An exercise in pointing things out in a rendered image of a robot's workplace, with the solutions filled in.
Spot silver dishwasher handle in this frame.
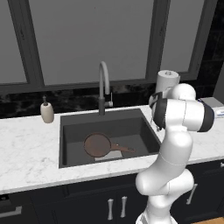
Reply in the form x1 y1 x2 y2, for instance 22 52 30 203
0 206 23 219

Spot beige soap dispenser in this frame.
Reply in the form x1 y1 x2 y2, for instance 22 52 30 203
39 94 55 124

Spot silver cupboard handle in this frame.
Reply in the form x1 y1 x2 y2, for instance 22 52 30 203
120 196 128 219
185 183 199 206
107 198 115 221

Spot pale grey sponge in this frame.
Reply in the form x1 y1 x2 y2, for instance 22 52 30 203
94 149 123 162

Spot dark grey sink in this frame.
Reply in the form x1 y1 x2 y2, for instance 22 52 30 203
58 108 163 170

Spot grey curved tap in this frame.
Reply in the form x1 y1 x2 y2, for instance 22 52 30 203
97 60 115 116

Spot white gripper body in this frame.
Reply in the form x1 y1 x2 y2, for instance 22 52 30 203
148 92 160 118

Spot white paper towel roll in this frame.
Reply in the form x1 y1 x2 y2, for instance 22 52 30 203
155 69 181 95

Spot dark cupboard door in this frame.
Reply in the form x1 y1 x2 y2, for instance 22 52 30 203
116 183 152 224
170 170 224 221
50 191 118 224

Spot dark framed window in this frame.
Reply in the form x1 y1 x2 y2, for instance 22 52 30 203
0 0 219 95

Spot dark drawer front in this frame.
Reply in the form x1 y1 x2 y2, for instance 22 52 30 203
186 158 224 176

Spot dark dishwasher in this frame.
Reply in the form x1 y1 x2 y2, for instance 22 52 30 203
0 192 40 224

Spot brown frying pan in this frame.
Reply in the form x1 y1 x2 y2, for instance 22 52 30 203
83 132 137 158

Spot white and blue box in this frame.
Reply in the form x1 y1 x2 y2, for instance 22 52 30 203
212 107 224 120

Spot grey flat box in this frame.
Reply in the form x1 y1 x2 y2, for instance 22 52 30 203
199 96 224 109

